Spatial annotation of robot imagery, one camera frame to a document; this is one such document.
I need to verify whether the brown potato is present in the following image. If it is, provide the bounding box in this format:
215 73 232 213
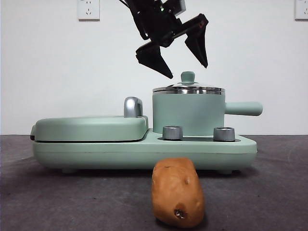
151 157 205 228

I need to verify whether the mint green breakfast maker base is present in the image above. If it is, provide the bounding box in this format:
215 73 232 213
32 127 257 174

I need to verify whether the mint green hinged griddle cover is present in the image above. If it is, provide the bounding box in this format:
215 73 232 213
31 115 149 142

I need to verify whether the mint green pot with handle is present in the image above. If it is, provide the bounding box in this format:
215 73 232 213
152 91 263 136

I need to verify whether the chrome griddle cover handle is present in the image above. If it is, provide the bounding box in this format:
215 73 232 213
123 97 144 118

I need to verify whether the silver control knob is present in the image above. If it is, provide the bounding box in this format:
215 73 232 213
162 125 183 141
213 127 235 142

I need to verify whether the white wall socket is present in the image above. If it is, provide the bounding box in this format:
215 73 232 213
77 0 101 21
295 0 308 21

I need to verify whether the glass pot lid green knob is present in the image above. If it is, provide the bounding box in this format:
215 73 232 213
153 71 225 94

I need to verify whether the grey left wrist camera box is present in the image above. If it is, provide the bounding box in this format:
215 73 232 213
163 0 187 17

